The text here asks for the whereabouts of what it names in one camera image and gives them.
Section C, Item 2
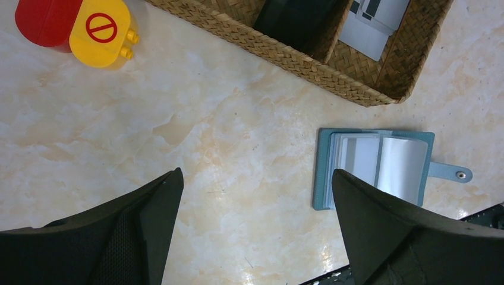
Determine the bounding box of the black card in tray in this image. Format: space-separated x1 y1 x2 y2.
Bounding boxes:
253 0 351 60

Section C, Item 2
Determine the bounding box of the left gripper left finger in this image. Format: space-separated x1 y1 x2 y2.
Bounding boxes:
1 168 184 284

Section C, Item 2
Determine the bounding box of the orange cylinder block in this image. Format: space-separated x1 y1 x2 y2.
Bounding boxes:
69 0 140 69

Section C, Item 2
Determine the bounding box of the grey striped card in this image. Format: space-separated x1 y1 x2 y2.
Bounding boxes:
336 133 380 186

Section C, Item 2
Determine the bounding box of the blue card holder wallet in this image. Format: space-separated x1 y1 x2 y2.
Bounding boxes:
312 128 473 211

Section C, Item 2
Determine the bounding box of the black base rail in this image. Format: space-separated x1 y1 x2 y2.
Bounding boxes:
307 203 503 284

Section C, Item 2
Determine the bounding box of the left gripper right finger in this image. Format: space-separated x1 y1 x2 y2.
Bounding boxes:
332 169 503 284

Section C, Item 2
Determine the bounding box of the red cylinder block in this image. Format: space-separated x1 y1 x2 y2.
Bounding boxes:
15 0 83 53

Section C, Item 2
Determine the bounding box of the woven brown divided tray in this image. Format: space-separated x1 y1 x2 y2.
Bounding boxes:
152 1 452 107

